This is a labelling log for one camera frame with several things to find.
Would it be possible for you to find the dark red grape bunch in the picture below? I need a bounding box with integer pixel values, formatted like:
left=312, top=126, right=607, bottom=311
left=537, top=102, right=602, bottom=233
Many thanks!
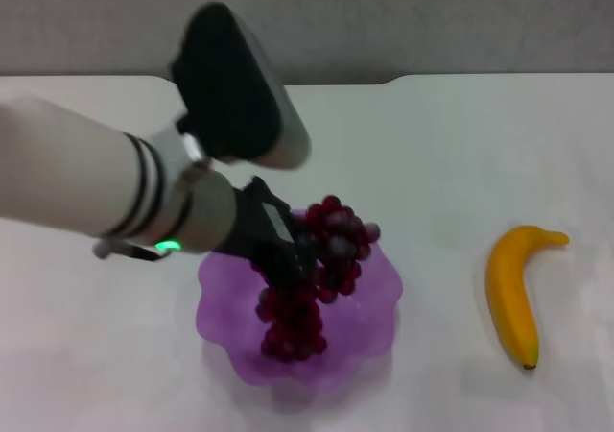
left=255, top=194, right=383, bottom=364

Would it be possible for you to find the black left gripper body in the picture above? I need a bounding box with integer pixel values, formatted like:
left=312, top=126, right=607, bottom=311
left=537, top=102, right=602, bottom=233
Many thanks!
left=211, top=175, right=302, bottom=261

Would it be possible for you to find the yellow banana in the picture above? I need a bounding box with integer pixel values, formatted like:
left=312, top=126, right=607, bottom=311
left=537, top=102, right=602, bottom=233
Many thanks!
left=484, top=224, right=571, bottom=371

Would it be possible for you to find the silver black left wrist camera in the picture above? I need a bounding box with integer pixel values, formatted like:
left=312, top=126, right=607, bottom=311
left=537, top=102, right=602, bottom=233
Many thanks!
left=167, top=1, right=313, bottom=170

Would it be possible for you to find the purple scalloped plastic bowl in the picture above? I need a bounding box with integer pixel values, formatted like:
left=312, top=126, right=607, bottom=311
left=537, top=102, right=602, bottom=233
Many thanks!
left=195, top=207, right=404, bottom=388

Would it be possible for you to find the grey left wrist cable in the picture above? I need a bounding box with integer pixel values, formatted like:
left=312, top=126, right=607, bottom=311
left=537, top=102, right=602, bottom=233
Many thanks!
left=92, top=238, right=172, bottom=264

